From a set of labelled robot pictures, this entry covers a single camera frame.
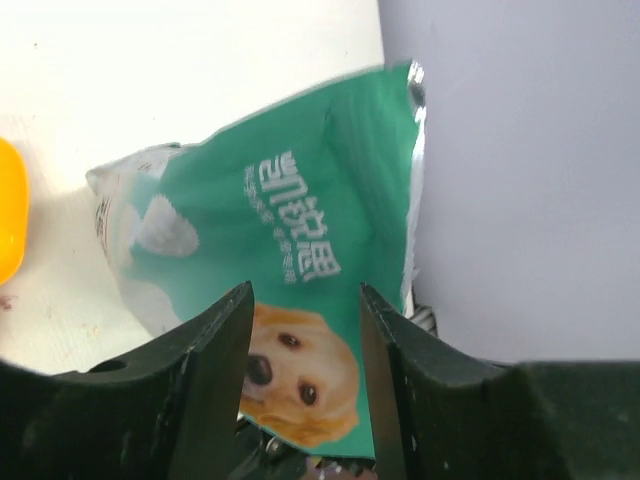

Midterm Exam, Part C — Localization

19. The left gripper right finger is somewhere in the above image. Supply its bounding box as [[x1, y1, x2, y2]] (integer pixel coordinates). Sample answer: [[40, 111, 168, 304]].
[[360, 285, 639, 479]]

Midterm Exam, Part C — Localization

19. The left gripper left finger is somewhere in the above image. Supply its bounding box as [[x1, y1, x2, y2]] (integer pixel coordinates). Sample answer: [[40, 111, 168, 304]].
[[1, 282, 254, 479]]

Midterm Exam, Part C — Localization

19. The yellow plastic scoop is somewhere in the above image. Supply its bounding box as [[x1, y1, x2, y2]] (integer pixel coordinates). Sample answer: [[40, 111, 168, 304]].
[[0, 139, 30, 284]]

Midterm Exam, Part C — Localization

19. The green pet food bag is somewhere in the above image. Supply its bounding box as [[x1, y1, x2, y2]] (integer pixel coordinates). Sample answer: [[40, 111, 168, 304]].
[[86, 61, 426, 458]]

